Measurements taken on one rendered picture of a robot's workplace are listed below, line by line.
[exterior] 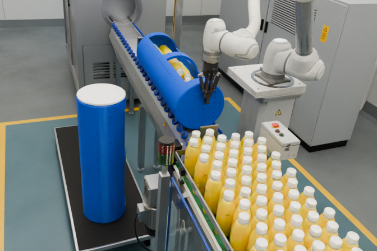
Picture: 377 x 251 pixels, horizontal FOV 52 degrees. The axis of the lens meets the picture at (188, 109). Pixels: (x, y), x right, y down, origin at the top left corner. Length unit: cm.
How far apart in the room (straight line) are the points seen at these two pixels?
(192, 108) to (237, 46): 47
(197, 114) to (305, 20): 78
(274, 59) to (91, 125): 120
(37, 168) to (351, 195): 263
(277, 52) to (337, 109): 148
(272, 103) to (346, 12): 118
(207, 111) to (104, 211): 99
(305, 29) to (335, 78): 141
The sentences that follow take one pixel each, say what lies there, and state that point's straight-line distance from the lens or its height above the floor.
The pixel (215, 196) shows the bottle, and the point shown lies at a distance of 161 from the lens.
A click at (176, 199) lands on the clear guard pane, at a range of 175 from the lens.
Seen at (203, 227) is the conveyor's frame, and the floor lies 90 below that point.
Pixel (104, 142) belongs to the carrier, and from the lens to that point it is 229.
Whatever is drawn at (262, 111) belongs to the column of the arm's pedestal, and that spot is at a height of 88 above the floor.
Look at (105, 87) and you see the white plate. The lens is 236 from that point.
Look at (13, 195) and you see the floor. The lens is 325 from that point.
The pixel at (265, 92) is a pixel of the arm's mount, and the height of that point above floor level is 103.
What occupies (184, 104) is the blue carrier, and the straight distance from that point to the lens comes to 201.
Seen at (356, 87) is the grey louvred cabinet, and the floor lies 68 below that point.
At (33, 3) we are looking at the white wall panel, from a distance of 695.
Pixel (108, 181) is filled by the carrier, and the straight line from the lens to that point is 246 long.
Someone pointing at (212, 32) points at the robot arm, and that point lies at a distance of 184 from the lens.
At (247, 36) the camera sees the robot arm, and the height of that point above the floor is 154.
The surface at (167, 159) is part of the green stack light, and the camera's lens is 147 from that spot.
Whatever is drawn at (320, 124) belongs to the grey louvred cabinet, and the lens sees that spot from 382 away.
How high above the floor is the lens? 205
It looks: 28 degrees down
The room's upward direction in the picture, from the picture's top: 5 degrees clockwise
